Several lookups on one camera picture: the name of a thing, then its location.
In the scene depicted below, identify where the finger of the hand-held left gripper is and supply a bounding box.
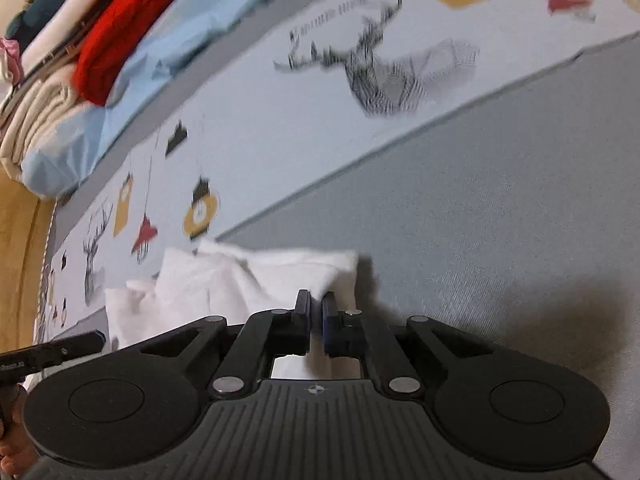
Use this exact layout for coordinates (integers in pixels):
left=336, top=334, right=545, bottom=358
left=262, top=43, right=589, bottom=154
left=0, top=330, right=107, bottom=376

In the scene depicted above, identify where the grey deer print bed sheet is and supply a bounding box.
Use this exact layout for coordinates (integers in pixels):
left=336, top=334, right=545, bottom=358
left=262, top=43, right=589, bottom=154
left=30, top=0, right=640, bottom=480

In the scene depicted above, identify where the red folded blanket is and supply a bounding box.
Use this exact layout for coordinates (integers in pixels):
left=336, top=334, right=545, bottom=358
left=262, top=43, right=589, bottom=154
left=72, top=0, right=221, bottom=107

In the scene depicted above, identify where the wooden bed frame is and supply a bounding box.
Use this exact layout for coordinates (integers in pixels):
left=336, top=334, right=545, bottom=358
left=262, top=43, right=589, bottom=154
left=0, top=167, right=58, bottom=353

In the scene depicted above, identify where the light blue quilt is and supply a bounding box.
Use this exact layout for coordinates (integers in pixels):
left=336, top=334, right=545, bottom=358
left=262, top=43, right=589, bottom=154
left=20, top=0, right=321, bottom=198

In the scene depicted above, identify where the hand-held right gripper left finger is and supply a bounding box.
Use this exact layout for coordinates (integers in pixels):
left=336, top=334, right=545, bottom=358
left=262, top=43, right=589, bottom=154
left=135, top=289, right=313, bottom=402

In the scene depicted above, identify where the white cotton garment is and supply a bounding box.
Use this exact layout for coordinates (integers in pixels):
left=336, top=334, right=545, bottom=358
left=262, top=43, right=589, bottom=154
left=104, top=239, right=362, bottom=381

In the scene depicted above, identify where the dark trimmed folded blanket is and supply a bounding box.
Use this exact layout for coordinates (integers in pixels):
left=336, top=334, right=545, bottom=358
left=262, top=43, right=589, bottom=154
left=25, top=0, right=151, bottom=78

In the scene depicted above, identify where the white folded quilt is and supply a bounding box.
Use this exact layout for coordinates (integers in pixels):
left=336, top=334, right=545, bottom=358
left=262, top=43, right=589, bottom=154
left=20, top=0, right=131, bottom=73

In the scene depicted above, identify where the person's left hand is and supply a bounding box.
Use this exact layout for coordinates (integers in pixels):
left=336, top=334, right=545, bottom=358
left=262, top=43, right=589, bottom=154
left=0, top=385, right=43, bottom=480

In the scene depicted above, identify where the dark teal plush shark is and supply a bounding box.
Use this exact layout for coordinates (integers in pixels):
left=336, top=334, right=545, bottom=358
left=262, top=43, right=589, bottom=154
left=5, top=0, right=76, bottom=41

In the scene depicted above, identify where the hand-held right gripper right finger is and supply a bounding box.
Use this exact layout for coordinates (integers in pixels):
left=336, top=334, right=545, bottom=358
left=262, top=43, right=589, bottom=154
left=320, top=291, right=501, bottom=402

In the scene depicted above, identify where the white and pink clothes pile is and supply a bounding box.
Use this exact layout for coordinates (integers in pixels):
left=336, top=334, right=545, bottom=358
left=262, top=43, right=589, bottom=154
left=0, top=35, right=25, bottom=83

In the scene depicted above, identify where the cream folded blanket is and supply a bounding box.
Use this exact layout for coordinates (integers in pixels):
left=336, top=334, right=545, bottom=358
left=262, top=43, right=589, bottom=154
left=0, top=79, right=83, bottom=183

